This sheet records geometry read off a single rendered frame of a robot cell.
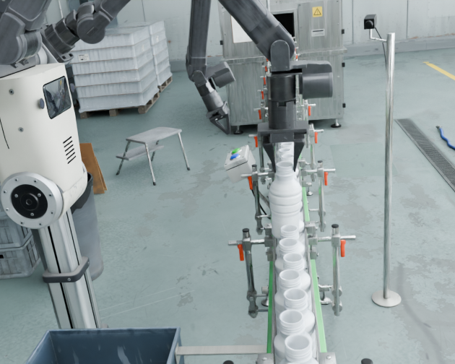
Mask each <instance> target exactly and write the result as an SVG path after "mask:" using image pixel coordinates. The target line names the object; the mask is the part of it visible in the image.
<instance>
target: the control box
mask: <svg viewBox="0 0 455 364"><path fill-rule="evenodd" d="M236 153H238V154H239V156H237V157H236V158H233V159H230V157H231V156H232V155H234V154H236ZM236 153H232V152H229V153H228V154H227V158H226V161H225V165H224V168H225V169H226V171H227V174H228V176H229V177H230V180H231V181H232V183H236V182H239V181H241V180H243V179H245V178H241V174H249V173H251V172H252V165H253V164H255V163H256V161H255V159H254V156H253V155H252V153H251V151H250V149H249V146H248V145H246V146H243V147H241V148H240V150H239V151H238V152H236ZM259 197H260V198H261V200H262V201H263V202H264V203H265V204H266V205H267V206H268V208H270V206H269V202H268V200H267V199H266V198H265V197H264V196H263V194H262V193H261V192H260V191H259ZM260 208H261V210H262V212H263V213H264V214H265V215H267V213H266V212H265V211H264V209H263V208H262V206H261V205H260Z"/></svg>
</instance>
